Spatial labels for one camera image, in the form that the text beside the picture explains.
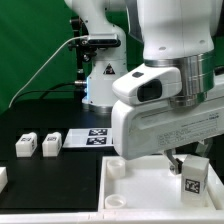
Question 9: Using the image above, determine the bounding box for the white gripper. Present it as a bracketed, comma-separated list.
[111, 97, 224, 175]

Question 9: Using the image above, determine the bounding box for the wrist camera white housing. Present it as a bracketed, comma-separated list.
[112, 64, 182, 105]

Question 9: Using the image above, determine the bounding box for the black cable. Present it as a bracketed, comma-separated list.
[13, 81, 88, 104]

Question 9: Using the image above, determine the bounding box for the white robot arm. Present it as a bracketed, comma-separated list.
[65, 0, 224, 160]

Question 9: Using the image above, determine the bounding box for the white front rail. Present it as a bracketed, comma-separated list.
[0, 210, 224, 224]

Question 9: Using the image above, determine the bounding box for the white cable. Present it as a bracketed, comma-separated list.
[8, 35, 88, 108]

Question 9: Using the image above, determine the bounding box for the white marker base plate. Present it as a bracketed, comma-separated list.
[63, 128, 113, 148]

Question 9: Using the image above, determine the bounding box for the white block left edge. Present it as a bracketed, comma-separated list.
[0, 167, 8, 193]

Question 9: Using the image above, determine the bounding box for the white square tabletop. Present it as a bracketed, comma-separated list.
[98, 155, 224, 211]

